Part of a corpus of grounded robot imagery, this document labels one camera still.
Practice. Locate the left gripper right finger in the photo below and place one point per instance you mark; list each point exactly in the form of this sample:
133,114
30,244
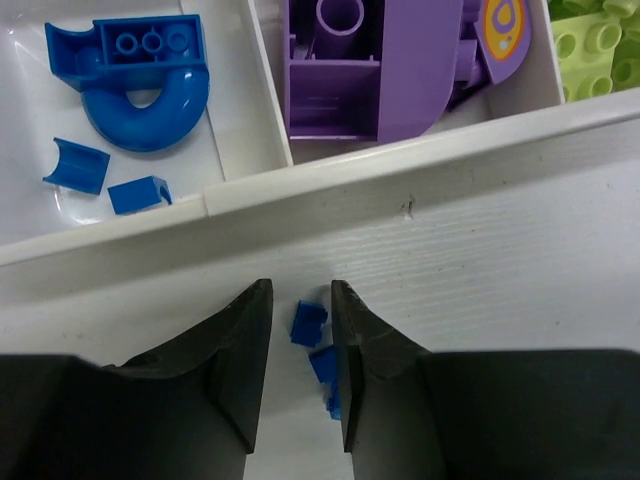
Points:
409,413

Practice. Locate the lime green lego brick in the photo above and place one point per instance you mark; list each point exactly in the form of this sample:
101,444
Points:
585,47
625,67

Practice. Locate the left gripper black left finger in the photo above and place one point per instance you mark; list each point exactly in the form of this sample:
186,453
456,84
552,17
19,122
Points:
186,409

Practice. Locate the white divided container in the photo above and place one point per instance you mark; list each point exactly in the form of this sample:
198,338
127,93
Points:
238,156

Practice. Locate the blue arch lego piece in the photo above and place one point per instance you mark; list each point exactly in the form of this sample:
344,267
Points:
144,82

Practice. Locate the purple butterfly wing lego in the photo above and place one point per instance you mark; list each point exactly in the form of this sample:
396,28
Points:
495,36

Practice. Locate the small blue lego brick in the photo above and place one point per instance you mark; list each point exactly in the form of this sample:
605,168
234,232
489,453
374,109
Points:
138,195
324,364
80,168
333,404
308,324

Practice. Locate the purple butterfly lego assembly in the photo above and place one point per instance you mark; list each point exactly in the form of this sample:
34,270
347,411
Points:
379,71

